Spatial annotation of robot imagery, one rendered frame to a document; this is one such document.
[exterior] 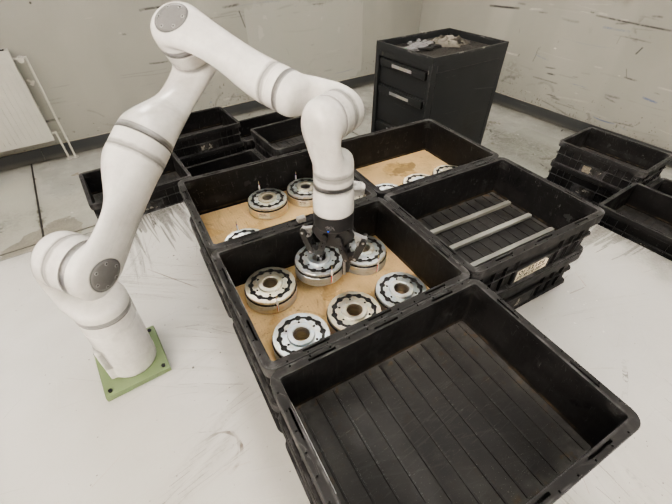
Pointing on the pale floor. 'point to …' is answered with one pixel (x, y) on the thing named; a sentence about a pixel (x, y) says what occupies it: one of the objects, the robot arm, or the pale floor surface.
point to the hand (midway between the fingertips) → (333, 263)
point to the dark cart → (437, 82)
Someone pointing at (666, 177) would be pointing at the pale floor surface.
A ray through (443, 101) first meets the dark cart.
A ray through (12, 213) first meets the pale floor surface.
